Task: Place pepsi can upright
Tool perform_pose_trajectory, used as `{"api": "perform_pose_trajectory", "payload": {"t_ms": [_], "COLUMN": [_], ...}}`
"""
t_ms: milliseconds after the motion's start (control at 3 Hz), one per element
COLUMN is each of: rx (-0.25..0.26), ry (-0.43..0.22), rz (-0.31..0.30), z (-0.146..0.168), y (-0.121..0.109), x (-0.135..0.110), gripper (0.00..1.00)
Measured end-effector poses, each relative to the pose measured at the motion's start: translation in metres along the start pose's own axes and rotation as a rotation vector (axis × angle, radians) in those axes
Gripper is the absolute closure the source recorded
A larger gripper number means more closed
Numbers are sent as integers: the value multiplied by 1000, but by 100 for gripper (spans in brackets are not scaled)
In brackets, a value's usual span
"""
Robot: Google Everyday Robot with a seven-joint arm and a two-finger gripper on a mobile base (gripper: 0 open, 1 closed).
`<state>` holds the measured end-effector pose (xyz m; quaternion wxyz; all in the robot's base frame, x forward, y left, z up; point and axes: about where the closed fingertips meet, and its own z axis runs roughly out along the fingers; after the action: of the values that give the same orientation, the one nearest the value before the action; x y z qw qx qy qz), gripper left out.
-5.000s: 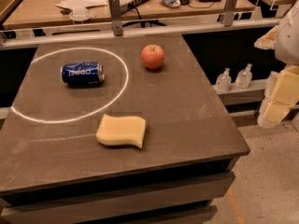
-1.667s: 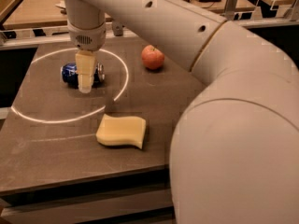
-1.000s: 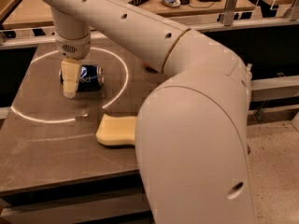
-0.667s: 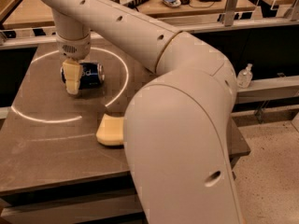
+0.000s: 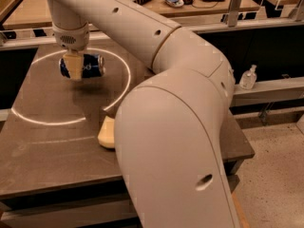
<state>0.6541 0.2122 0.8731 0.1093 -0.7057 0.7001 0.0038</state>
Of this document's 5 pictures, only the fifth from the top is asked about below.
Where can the blue pepsi can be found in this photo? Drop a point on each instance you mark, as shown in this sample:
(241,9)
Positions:
(93,66)

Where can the wooden desk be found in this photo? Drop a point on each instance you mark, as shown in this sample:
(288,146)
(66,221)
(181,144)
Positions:
(35,13)

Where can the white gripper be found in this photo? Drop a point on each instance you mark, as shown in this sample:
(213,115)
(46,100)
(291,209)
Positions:
(71,39)

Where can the right clear sanitizer bottle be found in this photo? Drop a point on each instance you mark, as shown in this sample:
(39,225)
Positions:
(248,78)

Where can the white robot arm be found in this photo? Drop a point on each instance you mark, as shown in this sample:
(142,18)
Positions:
(167,128)

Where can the right grey metal post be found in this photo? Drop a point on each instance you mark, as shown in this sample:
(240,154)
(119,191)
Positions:
(232,15)

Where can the yellow sponge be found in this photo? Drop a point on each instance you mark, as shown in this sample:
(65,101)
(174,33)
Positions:
(106,133)

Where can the blue white device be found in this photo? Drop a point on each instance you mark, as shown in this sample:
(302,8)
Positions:
(174,3)

